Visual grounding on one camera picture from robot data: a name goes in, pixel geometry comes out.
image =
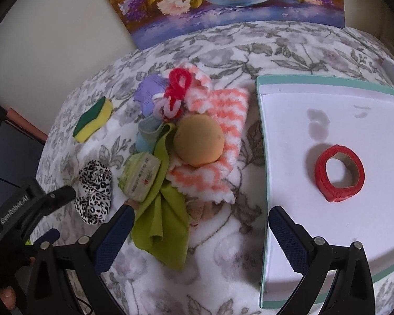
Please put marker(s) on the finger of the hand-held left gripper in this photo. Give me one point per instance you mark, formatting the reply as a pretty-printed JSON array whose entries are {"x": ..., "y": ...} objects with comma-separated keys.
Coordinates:
[
  {"x": 49, "y": 236},
  {"x": 59, "y": 197}
]

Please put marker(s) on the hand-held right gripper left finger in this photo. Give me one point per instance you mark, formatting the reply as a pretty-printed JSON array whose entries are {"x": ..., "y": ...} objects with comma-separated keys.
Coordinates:
[{"x": 115, "y": 236}]

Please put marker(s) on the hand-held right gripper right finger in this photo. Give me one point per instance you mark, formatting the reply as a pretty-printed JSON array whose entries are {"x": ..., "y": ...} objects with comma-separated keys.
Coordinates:
[{"x": 289, "y": 239}]

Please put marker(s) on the leopard print scrunchie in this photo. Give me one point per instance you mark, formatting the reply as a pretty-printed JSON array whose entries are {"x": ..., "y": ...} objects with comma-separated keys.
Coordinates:
[{"x": 93, "y": 190}]

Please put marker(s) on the green cloth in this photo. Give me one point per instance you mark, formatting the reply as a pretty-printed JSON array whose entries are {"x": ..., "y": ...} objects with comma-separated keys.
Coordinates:
[{"x": 164, "y": 223}]

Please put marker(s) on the green tissue pack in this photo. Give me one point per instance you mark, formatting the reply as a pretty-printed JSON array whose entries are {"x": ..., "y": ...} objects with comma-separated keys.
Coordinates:
[{"x": 139, "y": 177}]

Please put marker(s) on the blue face mask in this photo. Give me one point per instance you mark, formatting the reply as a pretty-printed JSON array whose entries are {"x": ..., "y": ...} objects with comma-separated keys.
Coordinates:
[{"x": 146, "y": 134}]

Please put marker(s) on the white box with teal rim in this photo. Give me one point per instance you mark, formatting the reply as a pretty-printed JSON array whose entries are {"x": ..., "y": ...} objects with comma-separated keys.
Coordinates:
[{"x": 289, "y": 131}]

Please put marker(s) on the beige foam ball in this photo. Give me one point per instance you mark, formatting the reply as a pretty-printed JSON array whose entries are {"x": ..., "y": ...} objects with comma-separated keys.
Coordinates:
[{"x": 198, "y": 141}]

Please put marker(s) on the person's left hand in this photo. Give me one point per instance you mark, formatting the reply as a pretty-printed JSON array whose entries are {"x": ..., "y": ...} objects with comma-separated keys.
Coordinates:
[{"x": 6, "y": 265}]

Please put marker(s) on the dark side furniture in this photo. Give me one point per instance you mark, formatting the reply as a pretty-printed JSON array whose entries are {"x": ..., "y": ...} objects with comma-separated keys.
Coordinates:
[{"x": 10, "y": 151}]

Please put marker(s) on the red tape roll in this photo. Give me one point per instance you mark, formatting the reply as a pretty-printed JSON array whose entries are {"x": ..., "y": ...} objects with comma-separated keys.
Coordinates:
[{"x": 321, "y": 170}]

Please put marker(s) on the grey floral blanket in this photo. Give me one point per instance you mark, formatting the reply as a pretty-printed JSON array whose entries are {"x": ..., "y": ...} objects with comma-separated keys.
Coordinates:
[{"x": 216, "y": 269}]

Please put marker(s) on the yellow green sponge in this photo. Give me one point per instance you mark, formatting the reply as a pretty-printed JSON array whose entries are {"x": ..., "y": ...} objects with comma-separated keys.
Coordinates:
[{"x": 92, "y": 119}]

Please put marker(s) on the purple tube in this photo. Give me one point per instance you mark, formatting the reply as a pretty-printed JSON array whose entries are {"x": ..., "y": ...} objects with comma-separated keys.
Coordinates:
[{"x": 147, "y": 95}]

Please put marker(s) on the pink white striped cloth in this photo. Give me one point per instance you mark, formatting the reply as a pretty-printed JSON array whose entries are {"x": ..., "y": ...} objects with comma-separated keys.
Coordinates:
[{"x": 229, "y": 111}]

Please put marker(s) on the red and white scrunchie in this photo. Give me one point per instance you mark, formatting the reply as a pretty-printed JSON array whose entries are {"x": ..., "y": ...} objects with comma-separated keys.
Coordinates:
[{"x": 175, "y": 82}]

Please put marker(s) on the floral painting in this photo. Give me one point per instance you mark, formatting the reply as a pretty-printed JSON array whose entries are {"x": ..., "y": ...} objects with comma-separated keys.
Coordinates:
[{"x": 223, "y": 3}]

